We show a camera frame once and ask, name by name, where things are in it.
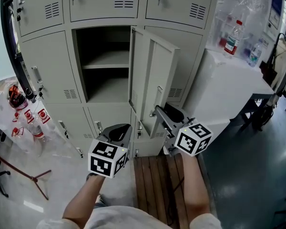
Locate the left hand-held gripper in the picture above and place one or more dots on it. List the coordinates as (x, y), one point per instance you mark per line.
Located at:
(105, 159)

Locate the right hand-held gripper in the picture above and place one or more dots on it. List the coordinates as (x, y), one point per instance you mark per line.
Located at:
(193, 139)

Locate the grey locker door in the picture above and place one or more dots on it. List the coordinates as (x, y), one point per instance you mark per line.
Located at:
(152, 73)

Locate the grey metal locker cabinet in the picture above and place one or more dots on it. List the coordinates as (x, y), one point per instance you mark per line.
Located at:
(50, 63)

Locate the person's left forearm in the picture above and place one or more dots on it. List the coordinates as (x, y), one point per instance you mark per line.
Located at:
(83, 199)

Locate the person's right forearm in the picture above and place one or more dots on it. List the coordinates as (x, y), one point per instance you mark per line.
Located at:
(193, 187)

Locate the brown wooden plank platform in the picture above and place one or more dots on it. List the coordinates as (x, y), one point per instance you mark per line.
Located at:
(152, 187)

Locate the person's grey shoe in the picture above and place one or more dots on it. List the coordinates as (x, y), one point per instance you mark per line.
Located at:
(100, 201)

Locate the clear jug red cap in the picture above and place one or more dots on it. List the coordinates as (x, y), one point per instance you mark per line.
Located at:
(33, 128)
(16, 116)
(44, 116)
(20, 137)

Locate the person's white shirt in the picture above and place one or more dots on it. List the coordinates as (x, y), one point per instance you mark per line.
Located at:
(124, 219)

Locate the black table white top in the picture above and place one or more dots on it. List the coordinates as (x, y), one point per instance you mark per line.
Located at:
(259, 96)

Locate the black bottle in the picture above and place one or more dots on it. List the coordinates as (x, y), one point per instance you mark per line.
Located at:
(29, 95)

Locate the red cap clear bottle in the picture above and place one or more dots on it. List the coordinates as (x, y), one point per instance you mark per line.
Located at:
(232, 42)

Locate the brown wooden coat stand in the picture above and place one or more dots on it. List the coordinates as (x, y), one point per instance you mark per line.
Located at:
(26, 175)

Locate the blue label clear bottle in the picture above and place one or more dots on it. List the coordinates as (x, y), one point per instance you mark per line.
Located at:
(255, 55)

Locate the orange black bag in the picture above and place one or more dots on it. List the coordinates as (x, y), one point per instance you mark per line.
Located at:
(16, 98)

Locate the white water dispenser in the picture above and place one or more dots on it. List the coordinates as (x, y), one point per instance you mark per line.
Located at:
(0, 106)

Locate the clear plastic bag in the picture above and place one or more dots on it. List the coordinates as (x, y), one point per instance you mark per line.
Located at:
(252, 8)

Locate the black window frame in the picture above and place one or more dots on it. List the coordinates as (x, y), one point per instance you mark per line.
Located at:
(7, 32)

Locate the blue white wall poster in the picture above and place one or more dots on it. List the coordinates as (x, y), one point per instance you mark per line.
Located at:
(276, 1)

